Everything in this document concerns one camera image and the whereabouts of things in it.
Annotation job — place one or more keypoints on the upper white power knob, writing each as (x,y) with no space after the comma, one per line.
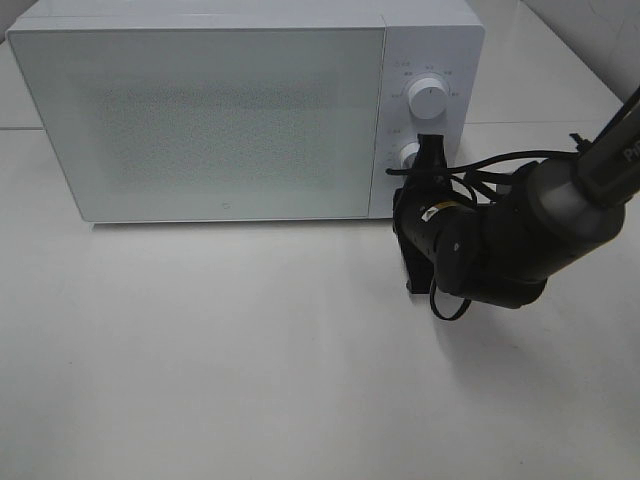
(428,97)

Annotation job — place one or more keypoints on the white microwave door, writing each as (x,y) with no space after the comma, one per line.
(159,126)

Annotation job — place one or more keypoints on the white timer knob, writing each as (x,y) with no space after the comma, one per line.
(407,155)

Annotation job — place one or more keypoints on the white microwave oven body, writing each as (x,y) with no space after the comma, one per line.
(444,38)

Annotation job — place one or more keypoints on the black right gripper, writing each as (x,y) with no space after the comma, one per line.
(416,204)

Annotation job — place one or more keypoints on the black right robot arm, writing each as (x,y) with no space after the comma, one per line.
(494,231)

